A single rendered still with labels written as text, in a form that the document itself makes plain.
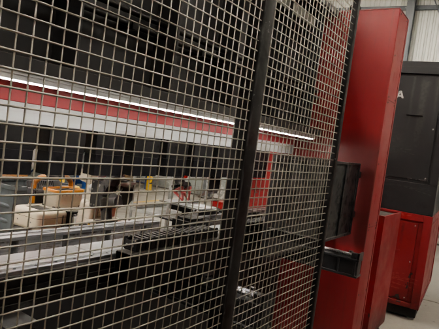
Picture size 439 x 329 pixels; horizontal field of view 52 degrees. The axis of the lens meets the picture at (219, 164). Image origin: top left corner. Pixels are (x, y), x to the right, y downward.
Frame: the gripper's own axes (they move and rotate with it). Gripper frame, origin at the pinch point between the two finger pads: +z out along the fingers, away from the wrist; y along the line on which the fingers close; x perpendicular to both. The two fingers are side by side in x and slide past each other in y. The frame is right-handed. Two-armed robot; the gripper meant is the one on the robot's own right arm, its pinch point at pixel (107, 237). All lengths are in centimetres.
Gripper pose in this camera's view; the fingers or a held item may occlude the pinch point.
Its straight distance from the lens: 241.7
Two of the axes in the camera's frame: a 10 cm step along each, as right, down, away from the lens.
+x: 5.5, 0.2, 8.3
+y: 8.3, -1.1, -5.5
